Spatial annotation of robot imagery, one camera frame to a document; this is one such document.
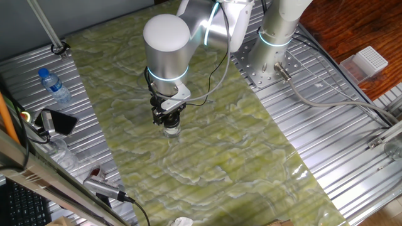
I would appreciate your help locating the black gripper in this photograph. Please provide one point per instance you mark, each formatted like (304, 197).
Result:
(163, 114)

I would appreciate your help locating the clear glass jar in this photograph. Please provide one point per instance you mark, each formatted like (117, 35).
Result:
(171, 132)

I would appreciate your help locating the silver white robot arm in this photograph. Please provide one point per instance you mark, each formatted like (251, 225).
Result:
(166, 47)

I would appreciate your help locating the green marble pattern mat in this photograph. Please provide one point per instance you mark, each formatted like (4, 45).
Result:
(204, 150)

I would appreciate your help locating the glass cup with brown liquid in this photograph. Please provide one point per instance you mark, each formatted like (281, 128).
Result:
(97, 172)

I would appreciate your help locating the black smartphone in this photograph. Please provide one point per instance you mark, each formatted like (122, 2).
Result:
(63, 122)

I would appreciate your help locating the white crumpled tissue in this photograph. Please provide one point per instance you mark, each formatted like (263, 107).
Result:
(182, 222)

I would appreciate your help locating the large clear glass cup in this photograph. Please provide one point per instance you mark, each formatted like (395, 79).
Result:
(64, 155)

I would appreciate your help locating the blue capped water bottle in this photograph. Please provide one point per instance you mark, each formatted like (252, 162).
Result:
(55, 86)

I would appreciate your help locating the red emergency stop button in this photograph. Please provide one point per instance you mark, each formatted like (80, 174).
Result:
(25, 116)

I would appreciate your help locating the aluminium pole with black clamp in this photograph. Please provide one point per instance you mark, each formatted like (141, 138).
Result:
(47, 26)

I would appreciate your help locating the orange tube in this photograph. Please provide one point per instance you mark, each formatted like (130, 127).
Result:
(7, 119)

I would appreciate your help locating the black keyboard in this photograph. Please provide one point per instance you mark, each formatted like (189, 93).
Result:
(22, 204)

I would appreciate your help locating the clear plastic box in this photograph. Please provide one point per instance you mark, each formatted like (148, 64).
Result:
(350, 70)

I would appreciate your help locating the white pipette tip box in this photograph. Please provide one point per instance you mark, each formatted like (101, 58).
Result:
(372, 61)

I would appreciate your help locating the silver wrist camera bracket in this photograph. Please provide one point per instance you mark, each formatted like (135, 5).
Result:
(176, 100)

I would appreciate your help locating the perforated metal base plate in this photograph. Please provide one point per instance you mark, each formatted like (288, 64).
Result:
(251, 75)

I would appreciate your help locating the aluminium frame bar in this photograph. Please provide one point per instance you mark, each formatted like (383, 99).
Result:
(31, 169)

